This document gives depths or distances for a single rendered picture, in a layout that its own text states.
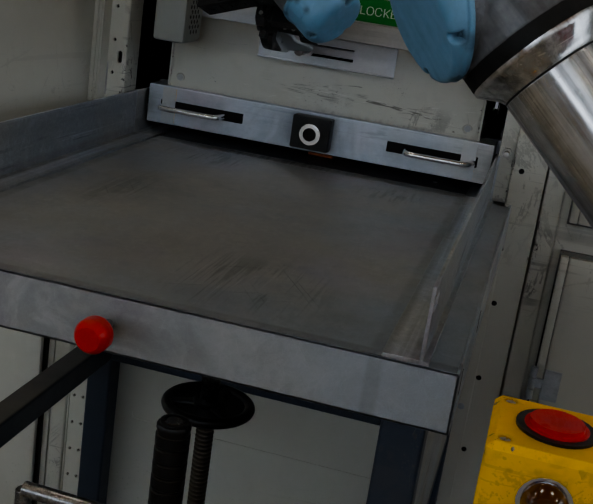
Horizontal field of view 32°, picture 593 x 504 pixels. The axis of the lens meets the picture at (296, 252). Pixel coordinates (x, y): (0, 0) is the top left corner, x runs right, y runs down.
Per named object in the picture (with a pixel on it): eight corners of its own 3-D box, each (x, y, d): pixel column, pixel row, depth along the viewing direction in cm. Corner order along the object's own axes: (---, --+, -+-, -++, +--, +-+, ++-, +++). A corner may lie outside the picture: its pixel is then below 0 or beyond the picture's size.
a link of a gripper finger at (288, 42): (315, 71, 149) (306, 42, 140) (276, 64, 150) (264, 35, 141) (320, 51, 149) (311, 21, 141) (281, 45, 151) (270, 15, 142)
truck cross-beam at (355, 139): (487, 185, 151) (495, 145, 149) (146, 120, 162) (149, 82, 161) (490, 179, 156) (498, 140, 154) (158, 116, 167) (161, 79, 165)
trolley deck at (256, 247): (448, 436, 86) (462, 370, 84) (-191, 280, 99) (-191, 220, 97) (503, 244, 149) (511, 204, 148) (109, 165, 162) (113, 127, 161)
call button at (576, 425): (585, 466, 62) (591, 442, 61) (518, 450, 62) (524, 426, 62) (585, 438, 65) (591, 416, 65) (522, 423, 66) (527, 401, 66)
